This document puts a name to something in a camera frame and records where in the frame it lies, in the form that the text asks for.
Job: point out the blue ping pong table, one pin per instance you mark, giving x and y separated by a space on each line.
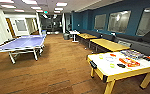
22 42

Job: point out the small black bin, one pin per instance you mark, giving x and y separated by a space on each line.
66 36

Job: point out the brown framed glass door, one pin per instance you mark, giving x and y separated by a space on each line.
31 26

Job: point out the ceiling light panel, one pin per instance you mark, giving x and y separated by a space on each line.
19 10
6 1
36 7
40 11
61 4
59 9
57 12
29 1
8 6

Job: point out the exterior window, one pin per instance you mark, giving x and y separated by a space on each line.
100 22
148 22
119 22

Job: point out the brown wooden door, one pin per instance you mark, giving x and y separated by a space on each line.
10 28

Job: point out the small white table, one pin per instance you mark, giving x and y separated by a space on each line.
74 32

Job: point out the grey interior window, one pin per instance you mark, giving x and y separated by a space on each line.
21 25

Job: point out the red game box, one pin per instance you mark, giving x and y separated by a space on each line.
129 62

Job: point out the yellow white-top game table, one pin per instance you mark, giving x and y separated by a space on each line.
124 71

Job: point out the dark grey bench sofa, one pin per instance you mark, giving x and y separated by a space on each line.
137 41

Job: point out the colourful game box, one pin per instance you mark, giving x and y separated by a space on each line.
132 53

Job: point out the green bowl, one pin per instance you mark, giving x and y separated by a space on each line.
101 57
112 65

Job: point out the green exit sign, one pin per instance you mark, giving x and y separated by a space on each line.
45 12

